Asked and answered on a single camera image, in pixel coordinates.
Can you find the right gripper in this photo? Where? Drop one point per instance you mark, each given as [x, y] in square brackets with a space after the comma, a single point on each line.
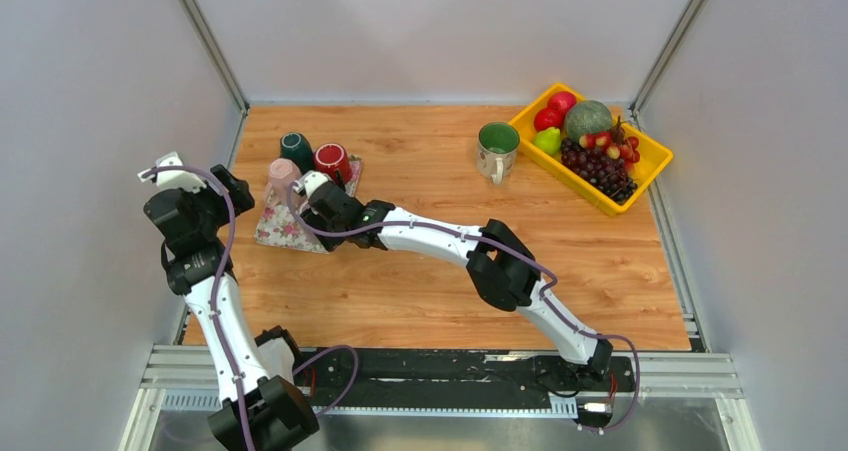
[316, 219]

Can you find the dark purple grape bunch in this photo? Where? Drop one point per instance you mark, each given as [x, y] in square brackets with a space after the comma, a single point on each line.
[600, 171]

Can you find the red apple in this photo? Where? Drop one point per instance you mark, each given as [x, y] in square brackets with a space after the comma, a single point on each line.
[548, 118]
[562, 102]

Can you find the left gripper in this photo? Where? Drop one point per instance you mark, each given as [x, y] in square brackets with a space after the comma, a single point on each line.
[237, 189]

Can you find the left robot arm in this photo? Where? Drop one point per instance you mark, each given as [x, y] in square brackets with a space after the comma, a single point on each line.
[195, 210]

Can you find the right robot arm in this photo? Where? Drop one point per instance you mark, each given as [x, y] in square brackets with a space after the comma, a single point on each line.
[503, 271]

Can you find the red apple lower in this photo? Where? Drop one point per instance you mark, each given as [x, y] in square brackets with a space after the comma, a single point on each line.
[548, 118]

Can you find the green melon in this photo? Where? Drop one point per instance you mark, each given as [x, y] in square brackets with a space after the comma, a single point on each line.
[587, 117]

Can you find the dark green mug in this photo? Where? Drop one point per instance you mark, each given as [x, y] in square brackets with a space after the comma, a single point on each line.
[295, 147]

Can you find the green pear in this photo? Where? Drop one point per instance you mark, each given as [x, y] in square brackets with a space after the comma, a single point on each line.
[548, 141]

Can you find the cream floral mug green inside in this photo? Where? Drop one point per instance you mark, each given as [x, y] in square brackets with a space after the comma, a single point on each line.
[497, 146]

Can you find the pink faceted mug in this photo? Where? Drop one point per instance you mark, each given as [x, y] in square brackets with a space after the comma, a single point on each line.
[281, 173]

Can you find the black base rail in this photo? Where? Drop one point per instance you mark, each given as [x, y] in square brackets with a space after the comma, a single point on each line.
[444, 379]

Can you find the red mug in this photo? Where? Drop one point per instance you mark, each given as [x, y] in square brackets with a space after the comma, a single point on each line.
[333, 160]

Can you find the floral serving tray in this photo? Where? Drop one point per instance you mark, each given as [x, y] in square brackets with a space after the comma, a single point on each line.
[277, 228]

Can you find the left arm base link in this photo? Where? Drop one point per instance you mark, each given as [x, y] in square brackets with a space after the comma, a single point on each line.
[279, 353]

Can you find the red cherry cluster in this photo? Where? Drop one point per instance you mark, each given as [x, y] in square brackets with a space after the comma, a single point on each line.
[613, 144]

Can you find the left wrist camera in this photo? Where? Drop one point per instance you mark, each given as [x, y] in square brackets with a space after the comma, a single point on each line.
[169, 173]

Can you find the red apple upper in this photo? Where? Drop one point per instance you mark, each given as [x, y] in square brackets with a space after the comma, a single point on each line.
[562, 102]

